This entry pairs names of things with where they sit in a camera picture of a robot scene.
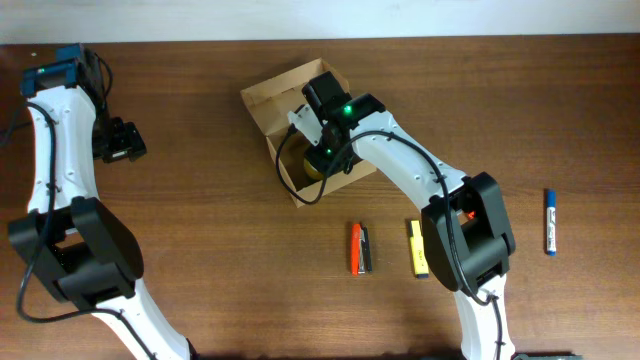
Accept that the small yellow tape roll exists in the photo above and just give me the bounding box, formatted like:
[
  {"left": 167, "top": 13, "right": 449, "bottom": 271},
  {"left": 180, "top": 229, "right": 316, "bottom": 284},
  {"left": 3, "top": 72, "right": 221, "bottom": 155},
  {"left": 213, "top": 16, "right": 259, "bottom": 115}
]
[{"left": 303, "top": 158, "right": 325, "bottom": 181}]

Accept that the brown cardboard box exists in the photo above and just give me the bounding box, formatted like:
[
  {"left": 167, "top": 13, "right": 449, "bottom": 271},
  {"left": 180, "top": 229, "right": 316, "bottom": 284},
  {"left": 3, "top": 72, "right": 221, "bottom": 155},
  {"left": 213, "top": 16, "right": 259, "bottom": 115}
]
[{"left": 239, "top": 57, "right": 379, "bottom": 209}]

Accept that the blue white marker pen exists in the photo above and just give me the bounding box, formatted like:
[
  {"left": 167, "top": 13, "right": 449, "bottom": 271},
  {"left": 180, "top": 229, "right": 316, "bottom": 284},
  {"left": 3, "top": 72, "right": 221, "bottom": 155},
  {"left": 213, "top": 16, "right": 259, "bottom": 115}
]
[{"left": 545, "top": 189, "right": 557, "bottom": 256}]

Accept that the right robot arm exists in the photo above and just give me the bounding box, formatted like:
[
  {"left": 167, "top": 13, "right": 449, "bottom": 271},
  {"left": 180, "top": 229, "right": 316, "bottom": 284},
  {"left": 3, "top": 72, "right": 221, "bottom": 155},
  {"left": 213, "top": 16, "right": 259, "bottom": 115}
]
[{"left": 291, "top": 72, "right": 516, "bottom": 359}]

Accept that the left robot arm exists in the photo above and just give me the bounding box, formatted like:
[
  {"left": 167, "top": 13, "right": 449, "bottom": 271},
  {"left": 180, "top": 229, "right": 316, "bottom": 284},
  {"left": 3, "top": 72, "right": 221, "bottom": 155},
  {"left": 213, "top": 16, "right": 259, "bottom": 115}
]
[{"left": 8, "top": 43, "right": 198, "bottom": 359}]

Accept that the orange black stapler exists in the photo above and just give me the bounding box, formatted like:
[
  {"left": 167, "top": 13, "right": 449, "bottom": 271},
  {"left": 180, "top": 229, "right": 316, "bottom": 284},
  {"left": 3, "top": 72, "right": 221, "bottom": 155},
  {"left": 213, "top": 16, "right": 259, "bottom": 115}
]
[{"left": 350, "top": 223, "right": 373, "bottom": 276}]

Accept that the yellow highlighter pen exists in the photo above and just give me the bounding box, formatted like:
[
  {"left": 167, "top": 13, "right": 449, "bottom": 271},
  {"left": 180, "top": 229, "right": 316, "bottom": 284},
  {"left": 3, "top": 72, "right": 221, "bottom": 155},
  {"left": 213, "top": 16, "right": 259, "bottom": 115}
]
[{"left": 409, "top": 220, "right": 429, "bottom": 279}]

